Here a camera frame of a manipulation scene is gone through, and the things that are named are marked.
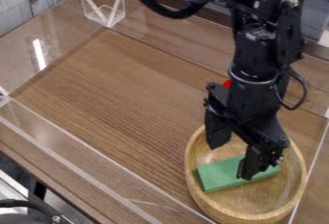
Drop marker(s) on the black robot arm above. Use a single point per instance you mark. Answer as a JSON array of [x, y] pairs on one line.
[[268, 36]]

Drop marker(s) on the green rectangular block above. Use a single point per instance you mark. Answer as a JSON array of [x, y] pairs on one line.
[[218, 175]]

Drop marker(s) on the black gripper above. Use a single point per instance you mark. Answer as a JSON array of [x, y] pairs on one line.
[[245, 111]]

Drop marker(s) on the brown wooden bowl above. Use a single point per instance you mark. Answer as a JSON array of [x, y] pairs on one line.
[[236, 201]]

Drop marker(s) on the clear acrylic corner bracket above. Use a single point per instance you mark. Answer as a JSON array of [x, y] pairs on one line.
[[105, 15]]

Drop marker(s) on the red toy strawberry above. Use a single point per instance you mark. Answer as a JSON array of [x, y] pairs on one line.
[[226, 84]]

